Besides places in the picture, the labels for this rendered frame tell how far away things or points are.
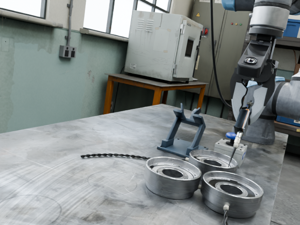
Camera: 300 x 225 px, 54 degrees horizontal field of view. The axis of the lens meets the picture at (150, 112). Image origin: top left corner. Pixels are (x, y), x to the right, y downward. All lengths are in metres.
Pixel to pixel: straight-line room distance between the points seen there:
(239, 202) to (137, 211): 0.16
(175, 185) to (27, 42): 1.90
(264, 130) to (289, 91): 0.16
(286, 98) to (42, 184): 0.78
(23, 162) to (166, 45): 2.39
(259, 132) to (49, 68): 1.78
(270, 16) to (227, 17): 3.83
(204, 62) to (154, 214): 4.10
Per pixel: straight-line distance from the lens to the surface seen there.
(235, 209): 0.52
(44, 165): 0.60
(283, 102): 1.04
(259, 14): 0.70
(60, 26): 2.35
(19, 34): 2.23
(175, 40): 2.84
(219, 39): 4.49
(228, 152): 0.76
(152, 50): 2.93
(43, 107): 2.47
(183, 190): 0.52
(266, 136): 1.10
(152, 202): 0.51
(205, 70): 4.50
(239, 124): 0.68
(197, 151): 0.69
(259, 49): 0.67
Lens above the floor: 1.04
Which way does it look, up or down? 11 degrees down
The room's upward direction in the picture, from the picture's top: 10 degrees clockwise
